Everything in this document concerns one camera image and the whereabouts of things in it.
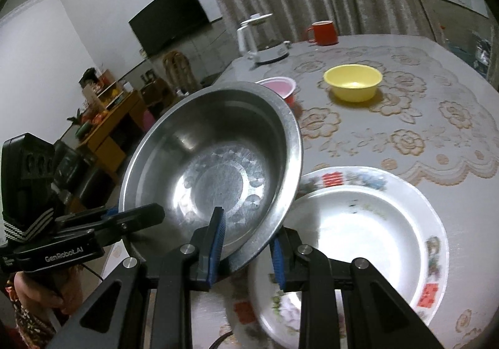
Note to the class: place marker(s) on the person's left forearm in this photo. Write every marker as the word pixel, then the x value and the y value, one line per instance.
pixel 31 321

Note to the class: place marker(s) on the wooden desktop shelf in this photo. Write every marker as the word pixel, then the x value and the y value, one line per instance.
pixel 95 90

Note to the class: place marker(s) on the plain white deep plate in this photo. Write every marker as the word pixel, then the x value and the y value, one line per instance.
pixel 351 236

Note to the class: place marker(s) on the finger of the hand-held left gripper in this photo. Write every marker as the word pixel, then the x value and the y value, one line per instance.
pixel 136 215

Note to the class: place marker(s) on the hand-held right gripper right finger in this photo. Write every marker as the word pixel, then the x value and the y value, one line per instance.
pixel 277 261

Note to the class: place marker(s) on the carved wooden chair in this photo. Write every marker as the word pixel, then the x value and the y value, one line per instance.
pixel 179 70

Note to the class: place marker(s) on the floral lace table mat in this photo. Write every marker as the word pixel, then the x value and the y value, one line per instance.
pixel 409 115

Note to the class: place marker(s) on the red bowl pink inside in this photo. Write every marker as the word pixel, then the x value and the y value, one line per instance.
pixel 278 86

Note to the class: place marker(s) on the stainless steel bowl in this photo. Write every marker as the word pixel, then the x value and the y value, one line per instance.
pixel 202 146

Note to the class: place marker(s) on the pink plastic stool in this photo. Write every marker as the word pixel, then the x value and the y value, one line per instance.
pixel 149 121

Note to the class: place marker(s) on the white electric kettle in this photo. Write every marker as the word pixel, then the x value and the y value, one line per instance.
pixel 253 41

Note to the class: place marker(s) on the wooden side desk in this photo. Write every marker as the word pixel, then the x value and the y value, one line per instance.
pixel 109 138

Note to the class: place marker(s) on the person's left hand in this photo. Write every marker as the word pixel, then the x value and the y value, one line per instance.
pixel 39 290

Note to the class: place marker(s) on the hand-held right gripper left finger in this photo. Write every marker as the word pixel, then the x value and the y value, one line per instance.
pixel 216 249

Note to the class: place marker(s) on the red mug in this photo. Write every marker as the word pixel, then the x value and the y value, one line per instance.
pixel 323 33

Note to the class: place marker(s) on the white floral rim plate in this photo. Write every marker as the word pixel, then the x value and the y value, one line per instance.
pixel 432 255

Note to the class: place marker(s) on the yellow bowl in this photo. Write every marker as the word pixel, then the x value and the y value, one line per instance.
pixel 353 86

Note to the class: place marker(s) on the black wall television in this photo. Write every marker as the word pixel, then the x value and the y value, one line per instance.
pixel 167 18

